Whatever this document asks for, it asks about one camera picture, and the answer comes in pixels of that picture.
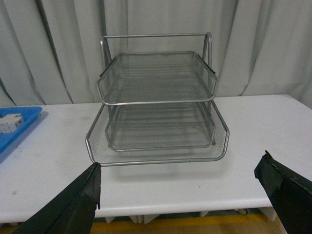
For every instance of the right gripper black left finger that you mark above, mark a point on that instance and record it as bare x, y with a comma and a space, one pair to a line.
72, 211

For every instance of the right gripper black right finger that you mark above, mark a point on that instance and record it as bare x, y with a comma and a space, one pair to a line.
289, 193

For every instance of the silver mesh tray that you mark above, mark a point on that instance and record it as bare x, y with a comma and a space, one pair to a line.
152, 78
163, 126
99, 150

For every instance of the silver mesh bottom tray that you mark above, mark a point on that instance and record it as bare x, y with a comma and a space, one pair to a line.
163, 126

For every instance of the blue plastic tray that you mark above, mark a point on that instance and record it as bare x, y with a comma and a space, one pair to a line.
9, 141

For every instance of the white circuit breaker block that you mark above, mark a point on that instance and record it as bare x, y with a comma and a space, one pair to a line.
10, 123

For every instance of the silver mesh top tray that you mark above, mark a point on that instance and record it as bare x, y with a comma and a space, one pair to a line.
152, 78

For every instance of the grey curtain backdrop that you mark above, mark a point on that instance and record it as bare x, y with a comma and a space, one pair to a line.
50, 51

